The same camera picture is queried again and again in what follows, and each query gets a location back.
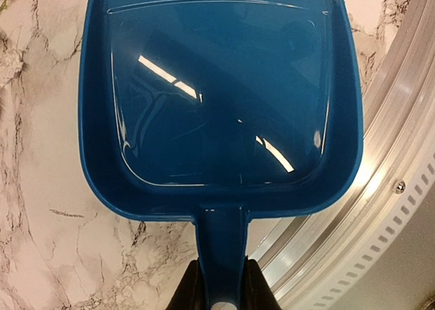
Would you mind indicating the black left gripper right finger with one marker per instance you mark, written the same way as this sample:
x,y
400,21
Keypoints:
x,y
255,292

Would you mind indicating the blue plastic dustpan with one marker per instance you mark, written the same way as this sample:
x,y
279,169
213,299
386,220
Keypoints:
x,y
219,112

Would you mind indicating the aluminium front rail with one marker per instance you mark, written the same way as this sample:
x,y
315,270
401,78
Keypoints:
x,y
310,262

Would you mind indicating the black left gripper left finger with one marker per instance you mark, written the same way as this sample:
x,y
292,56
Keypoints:
x,y
190,293

